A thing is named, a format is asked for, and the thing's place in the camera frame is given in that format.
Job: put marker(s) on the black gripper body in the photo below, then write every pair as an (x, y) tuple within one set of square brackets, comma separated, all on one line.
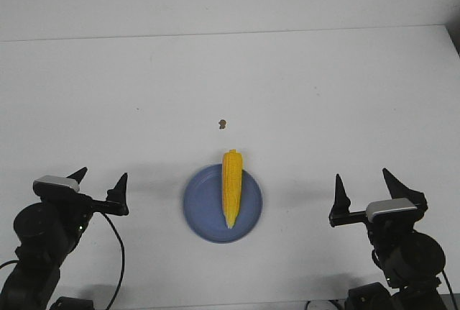
[(83, 201), (385, 225)]

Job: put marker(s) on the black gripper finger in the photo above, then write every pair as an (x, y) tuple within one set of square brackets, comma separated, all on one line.
[(341, 201), (79, 175), (117, 196), (398, 190)]

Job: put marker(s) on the blue round plate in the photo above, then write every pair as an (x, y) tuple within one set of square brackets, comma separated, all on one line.
[(203, 208)]

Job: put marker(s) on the yellow corn cob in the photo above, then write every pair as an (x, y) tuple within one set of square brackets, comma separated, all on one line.
[(232, 171)]

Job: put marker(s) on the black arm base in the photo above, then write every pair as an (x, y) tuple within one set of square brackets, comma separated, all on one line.
[(373, 296), (68, 303)]

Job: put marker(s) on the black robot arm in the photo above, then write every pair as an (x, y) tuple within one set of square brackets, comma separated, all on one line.
[(49, 231), (412, 262)]

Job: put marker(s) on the small brown table mark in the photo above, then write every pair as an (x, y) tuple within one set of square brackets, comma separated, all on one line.
[(222, 124)]

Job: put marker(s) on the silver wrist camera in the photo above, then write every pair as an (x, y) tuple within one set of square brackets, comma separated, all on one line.
[(391, 206), (51, 184)]

